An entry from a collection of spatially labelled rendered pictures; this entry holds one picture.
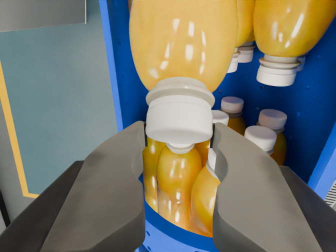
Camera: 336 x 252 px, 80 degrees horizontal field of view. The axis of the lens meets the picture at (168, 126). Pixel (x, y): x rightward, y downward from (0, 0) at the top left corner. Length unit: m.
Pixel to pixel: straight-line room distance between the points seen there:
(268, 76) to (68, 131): 1.68
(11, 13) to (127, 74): 0.67
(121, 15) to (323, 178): 0.28
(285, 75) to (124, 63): 0.20
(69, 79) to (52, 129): 0.48
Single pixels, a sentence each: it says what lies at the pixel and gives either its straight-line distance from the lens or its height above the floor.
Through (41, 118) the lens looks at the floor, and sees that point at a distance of 1.86.
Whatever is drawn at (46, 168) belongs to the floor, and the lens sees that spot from 2.18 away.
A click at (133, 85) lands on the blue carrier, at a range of 0.32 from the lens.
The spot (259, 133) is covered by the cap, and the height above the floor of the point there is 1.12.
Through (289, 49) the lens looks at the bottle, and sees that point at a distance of 0.24.
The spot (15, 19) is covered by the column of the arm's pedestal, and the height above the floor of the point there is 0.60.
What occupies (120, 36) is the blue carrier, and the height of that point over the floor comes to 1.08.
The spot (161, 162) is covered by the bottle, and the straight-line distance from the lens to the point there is 0.29.
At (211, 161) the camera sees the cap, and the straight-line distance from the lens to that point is 0.23.
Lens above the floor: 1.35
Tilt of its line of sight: 61 degrees down
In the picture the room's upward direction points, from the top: 174 degrees counter-clockwise
